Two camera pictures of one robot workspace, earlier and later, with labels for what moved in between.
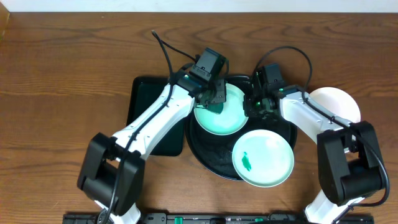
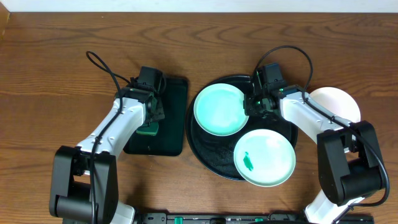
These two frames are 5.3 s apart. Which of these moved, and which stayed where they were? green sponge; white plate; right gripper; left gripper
Moved: green sponge; left gripper
Stayed: right gripper; white plate
